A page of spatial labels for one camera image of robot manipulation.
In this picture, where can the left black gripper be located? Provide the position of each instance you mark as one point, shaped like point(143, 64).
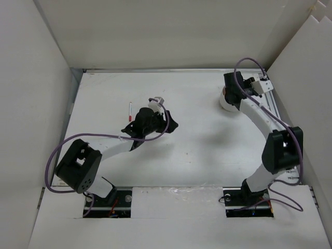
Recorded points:
point(162, 121)

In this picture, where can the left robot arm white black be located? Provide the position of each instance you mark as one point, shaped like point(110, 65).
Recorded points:
point(80, 164)

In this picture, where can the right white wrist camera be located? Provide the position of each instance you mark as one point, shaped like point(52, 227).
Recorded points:
point(262, 86)

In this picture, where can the white red pen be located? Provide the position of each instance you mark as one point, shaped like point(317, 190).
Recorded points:
point(130, 112)

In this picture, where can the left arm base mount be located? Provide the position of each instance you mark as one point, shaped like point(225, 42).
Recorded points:
point(116, 205)

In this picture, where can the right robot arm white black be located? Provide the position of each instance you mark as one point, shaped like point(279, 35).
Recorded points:
point(283, 149)

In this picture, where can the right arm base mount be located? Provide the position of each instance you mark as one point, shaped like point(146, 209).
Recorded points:
point(241, 202)

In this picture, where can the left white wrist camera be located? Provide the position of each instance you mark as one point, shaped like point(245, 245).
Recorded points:
point(156, 104)

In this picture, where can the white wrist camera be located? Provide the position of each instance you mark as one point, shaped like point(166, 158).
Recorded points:
point(156, 104)
point(262, 86)

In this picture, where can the white round divided container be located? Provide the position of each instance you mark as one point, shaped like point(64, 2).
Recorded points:
point(224, 104)

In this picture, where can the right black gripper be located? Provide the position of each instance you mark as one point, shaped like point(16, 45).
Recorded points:
point(247, 83)

